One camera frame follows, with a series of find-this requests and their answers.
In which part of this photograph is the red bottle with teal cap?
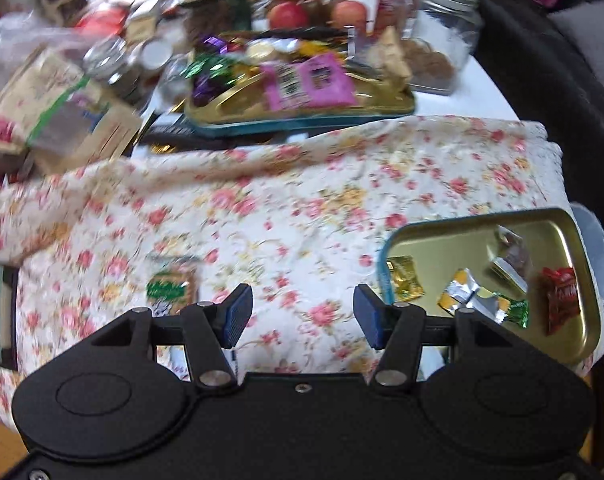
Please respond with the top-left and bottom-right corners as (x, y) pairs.
(377, 0), (419, 32)

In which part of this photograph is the white jar lid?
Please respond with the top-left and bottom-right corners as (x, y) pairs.
(140, 39), (175, 72)

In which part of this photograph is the green drink can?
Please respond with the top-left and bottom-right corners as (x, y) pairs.
(219, 0), (253, 32)

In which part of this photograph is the clear plastic cookie jar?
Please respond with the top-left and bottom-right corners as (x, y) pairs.
(401, 0), (484, 97)

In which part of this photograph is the red apple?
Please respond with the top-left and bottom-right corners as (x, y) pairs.
(268, 1), (311, 31)
(330, 0), (369, 29)

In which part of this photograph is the gold candy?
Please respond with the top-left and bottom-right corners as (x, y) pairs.
(385, 254), (427, 302)

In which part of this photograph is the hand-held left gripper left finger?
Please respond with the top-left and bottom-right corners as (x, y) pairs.
(89, 284), (255, 395)

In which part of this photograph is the gold tin tray of candies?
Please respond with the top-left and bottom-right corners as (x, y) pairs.
(183, 29), (416, 137)

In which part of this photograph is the pale grey round object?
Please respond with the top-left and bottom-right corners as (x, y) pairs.
(570, 202), (604, 302)

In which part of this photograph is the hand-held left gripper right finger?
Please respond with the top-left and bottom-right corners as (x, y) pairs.
(353, 284), (515, 395)

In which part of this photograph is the green and white snack packet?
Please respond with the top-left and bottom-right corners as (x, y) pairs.
(146, 256), (201, 317)

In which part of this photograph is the pile of purple wrapped candies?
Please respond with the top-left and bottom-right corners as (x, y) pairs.
(184, 34), (247, 102)

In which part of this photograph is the pink snack packet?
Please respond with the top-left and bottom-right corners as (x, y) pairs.
(261, 52), (359, 112)

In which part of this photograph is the clear packet with brown snack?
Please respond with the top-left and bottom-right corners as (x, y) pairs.
(488, 226), (533, 294)

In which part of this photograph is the white cushion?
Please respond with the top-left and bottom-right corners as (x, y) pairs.
(548, 0), (604, 87)

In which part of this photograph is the clear plastic bag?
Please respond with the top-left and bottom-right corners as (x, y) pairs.
(0, 14), (90, 92)

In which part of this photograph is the floral cloth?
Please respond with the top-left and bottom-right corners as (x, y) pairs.
(0, 114), (604, 413)

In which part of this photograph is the red snack packet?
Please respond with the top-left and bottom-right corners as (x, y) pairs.
(538, 266), (581, 337)

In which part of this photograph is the nut jar with gold lid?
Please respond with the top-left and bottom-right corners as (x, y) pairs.
(178, 0), (236, 42)

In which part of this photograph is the green candy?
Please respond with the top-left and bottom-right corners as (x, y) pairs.
(480, 291), (530, 330)

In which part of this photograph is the open glass jar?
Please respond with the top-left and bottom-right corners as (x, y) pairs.
(83, 36), (144, 102)

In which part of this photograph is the small glass jar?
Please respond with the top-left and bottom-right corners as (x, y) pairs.
(156, 59), (195, 108)

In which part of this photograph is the silver and yellow snack packet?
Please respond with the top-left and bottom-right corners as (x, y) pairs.
(437, 268), (484, 319)

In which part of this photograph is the large kraft paper snack bag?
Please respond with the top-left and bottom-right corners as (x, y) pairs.
(0, 49), (144, 177)

